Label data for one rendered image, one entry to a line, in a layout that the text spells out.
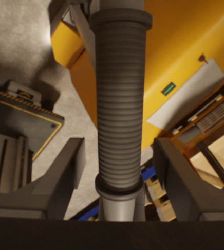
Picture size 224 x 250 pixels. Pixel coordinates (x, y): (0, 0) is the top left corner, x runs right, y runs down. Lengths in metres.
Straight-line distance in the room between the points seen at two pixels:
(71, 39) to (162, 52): 0.58
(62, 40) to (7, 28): 0.49
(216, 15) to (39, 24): 1.11
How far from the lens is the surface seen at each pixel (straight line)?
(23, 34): 1.50
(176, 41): 0.74
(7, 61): 1.60
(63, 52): 1.15
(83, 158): 0.16
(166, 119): 0.89
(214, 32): 0.76
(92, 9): 1.01
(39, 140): 1.66
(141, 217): 0.19
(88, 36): 0.60
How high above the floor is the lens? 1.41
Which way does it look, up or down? 42 degrees down
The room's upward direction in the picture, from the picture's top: 160 degrees clockwise
